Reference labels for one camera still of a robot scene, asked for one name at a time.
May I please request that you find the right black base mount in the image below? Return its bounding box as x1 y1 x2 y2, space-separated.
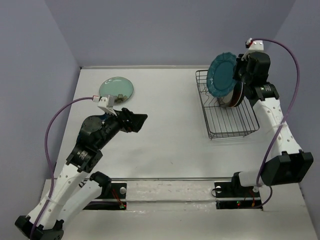
211 172 263 210

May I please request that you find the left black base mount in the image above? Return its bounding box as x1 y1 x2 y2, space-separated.
83 181 127 211

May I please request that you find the teal scalloped edge plate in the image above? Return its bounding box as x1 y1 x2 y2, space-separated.
206 52 237 98

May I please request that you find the black wire dish rack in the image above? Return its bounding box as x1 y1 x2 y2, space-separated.
195 70 260 139

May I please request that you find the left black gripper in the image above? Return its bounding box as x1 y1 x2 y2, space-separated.
97 106 148 149

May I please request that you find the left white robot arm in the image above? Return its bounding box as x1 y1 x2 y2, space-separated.
15 108 148 240

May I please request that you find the red and teal floral plate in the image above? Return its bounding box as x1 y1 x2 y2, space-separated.
229 82 244 108

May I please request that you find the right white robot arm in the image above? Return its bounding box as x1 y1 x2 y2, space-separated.
230 51 314 196

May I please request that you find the light green round plate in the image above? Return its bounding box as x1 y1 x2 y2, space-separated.
99 76 134 104

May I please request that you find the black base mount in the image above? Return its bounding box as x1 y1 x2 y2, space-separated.
83 181 127 211
211 172 263 210

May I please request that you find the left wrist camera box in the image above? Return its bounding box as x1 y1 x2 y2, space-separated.
97 95 117 116

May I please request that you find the navy blue leaf-shaped dish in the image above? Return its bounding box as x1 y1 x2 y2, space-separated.
76 114 108 142

